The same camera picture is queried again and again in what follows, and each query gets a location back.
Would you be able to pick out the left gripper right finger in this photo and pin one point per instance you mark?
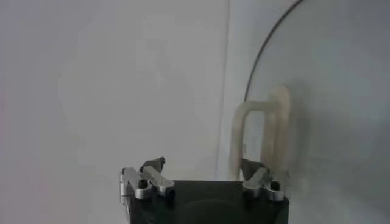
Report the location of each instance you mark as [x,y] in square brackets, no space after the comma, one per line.
[259,181]

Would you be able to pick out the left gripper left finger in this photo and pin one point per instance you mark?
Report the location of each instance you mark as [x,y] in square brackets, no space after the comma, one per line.
[157,179]

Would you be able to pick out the round glass lid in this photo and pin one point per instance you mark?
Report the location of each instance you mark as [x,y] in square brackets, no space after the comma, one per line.
[335,106]

